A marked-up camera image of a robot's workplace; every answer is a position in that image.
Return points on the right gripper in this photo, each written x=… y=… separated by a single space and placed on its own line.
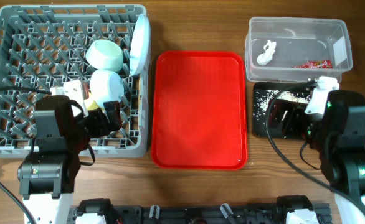
x=295 y=111

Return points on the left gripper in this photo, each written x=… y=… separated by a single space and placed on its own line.
x=102 y=127

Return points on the yellow plastic cup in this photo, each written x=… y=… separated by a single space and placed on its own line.
x=90 y=103

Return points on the rice and food scraps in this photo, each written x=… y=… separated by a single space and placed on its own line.
x=263 y=97

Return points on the small light blue bowl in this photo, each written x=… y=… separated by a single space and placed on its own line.
x=106 y=86

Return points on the white plastic wrapper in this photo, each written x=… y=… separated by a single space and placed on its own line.
x=269 y=50

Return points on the red snack wrapper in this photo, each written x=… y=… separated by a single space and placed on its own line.
x=316 y=64

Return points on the mint green bowl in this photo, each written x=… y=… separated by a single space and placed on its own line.
x=105 y=55

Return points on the large light blue plate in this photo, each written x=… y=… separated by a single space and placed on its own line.
x=139 y=45

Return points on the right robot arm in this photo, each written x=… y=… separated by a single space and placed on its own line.
x=338 y=135

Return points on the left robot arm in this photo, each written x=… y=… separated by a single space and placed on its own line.
x=47 y=174

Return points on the grey dishwasher rack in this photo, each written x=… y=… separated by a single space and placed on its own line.
x=44 y=46

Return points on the black tray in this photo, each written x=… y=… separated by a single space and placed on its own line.
x=260 y=127

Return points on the clear plastic bin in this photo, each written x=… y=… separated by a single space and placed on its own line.
x=298 y=40

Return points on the red plastic tray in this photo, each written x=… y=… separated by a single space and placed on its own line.
x=199 y=111

